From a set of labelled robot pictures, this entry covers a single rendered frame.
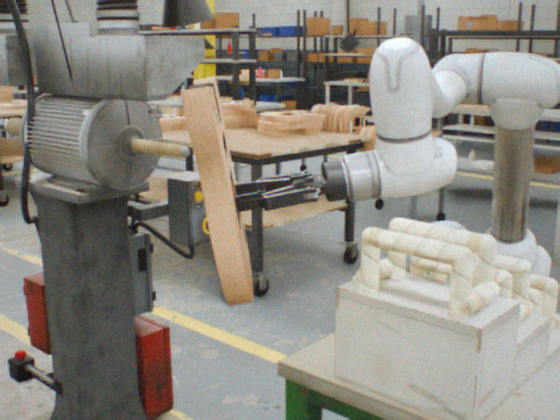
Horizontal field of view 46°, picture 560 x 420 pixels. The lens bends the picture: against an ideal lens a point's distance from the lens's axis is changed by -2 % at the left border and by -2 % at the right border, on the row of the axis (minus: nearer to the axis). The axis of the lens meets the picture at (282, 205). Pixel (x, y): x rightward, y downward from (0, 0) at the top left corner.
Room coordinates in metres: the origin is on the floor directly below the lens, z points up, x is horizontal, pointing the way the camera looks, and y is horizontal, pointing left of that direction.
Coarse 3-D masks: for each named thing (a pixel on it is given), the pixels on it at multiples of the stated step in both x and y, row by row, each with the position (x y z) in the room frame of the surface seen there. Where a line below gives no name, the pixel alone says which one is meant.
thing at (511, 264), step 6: (474, 258) 1.18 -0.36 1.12; (498, 258) 1.16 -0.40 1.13; (504, 258) 1.15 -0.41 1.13; (510, 258) 1.15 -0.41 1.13; (516, 258) 1.14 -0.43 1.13; (498, 264) 1.15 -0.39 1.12; (504, 264) 1.14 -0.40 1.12; (510, 264) 1.14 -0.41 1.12; (516, 264) 1.13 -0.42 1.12; (522, 264) 1.12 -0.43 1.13; (528, 264) 1.13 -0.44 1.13; (504, 270) 1.14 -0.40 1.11; (510, 270) 1.13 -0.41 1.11; (516, 270) 1.13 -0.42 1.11; (522, 270) 1.12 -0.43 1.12; (528, 270) 1.12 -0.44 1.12
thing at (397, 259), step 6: (390, 228) 1.12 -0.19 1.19; (390, 252) 1.12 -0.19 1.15; (396, 252) 1.11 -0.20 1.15; (390, 258) 1.12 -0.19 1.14; (396, 258) 1.11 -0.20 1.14; (402, 258) 1.12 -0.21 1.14; (396, 264) 1.11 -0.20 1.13; (402, 264) 1.12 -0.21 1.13; (396, 270) 1.11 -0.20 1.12; (402, 270) 1.12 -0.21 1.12; (390, 276) 1.12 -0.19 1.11; (396, 276) 1.11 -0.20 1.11; (402, 276) 1.12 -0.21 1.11
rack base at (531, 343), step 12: (528, 324) 1.10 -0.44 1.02; (540, 324) 1.10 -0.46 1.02; (528, 336) 1.05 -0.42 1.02; (540, 336) 1.09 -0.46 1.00; (528, 348) 1.05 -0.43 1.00; (540, 348) 1.10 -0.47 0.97; (516, 360) 1.01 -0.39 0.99; (528, 360) 1.06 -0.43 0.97; (540, 360) 1.10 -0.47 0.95; (516, 372) 1.02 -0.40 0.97; (528, 372) 1.06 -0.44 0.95; (516, 384) 1.02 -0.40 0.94
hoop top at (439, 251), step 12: (372, 228) 1.06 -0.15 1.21; (372, 240) 1.05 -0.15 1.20; (384, 240) 1.03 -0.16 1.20; (396, 240) 1.02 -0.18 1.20; (408, 240) 1.01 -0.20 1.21; (420, 240) 1.00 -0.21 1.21; (432, 240) 0.99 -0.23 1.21; (408, 252) 1.00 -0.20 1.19; (420, 252) 0.99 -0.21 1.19; (432, 252) 0.97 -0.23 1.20; (444, 252) 0.96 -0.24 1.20; (456, 252) 0.95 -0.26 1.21; (468, 252) 0.94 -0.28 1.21
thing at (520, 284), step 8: (520, 272) 1.12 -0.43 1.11; (528, 272) 1.12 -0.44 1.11; (512, 280) 1.13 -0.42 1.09; (520, 280) 1.12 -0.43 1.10; (528, 280) 1.12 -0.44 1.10; (512, 288) 1.13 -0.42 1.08; (520, 288) 1.12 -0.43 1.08; (528, 288) 1.12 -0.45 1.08; (512, 296) 1.13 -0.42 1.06; (520, 296) 1.12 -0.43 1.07
